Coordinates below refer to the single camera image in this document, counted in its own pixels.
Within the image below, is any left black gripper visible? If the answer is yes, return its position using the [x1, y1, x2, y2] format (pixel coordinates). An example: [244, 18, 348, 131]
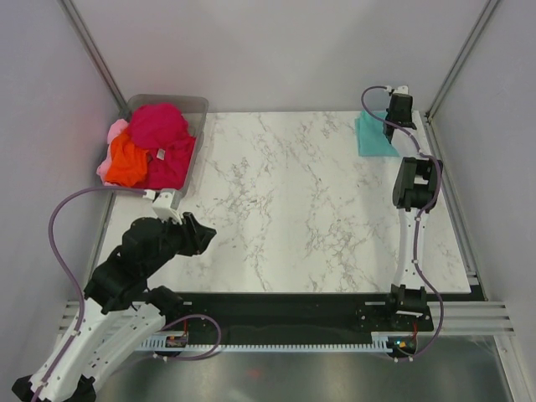
[143, 211, 217, 276]

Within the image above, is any teal t shirt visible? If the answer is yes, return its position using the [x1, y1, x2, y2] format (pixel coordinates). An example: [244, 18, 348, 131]
[355, 111, 399, 157]

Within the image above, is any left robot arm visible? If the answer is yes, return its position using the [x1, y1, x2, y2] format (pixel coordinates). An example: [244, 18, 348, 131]
[12, 213, 217, 401]

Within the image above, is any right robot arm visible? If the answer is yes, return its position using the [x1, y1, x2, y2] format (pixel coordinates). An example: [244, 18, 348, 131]
[383, 85, 442, 330]

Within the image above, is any orange t shirt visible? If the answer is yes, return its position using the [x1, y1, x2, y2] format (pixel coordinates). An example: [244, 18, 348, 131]
[105, 130, 148, 188]

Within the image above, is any magenta t shirt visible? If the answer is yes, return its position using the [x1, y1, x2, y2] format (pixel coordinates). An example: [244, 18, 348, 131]
[128, 103, 196, 190]

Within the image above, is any light pink t shirt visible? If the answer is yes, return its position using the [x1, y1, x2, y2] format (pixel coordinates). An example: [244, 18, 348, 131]
[96, 119, 128, 182]

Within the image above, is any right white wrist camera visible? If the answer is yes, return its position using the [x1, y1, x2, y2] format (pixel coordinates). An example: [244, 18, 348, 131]
[384, 85, 410, 95]

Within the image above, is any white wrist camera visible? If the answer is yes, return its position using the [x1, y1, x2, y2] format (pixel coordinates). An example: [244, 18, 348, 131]
[384, 85, 410, 95]
[143, 188, 183, 224]

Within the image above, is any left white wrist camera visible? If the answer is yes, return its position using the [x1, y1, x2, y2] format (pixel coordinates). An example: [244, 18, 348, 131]
[143, 188, 183, 224]

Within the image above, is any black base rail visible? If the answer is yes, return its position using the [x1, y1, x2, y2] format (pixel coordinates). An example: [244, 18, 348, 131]
[167, 293, 439, 345]

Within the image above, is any right aluminium frame post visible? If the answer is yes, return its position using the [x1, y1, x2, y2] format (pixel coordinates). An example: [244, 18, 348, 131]
[425, 0, 503, 121]

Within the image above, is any aluminium frame post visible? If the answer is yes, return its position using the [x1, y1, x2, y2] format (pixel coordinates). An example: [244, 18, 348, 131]
[58, 0, 127, 113]
[425, 0, 503, 121]

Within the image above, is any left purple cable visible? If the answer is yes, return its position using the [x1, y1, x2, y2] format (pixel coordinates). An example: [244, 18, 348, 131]
[28, 187, 223, 402]

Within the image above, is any purple cable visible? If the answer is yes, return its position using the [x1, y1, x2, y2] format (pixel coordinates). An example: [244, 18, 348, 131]
[360, 85, 446, 363]
[28, 187, 223, 402]

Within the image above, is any left aluminium frame post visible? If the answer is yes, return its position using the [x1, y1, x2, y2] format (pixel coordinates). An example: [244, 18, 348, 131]
[58, 0, 127, 113]

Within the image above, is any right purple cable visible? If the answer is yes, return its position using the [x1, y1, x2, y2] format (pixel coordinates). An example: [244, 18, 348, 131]
[360, 85, 446, 363]

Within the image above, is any white slotted cable duct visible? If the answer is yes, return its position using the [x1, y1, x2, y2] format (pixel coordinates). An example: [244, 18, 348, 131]
[135, 333, 393, 353]

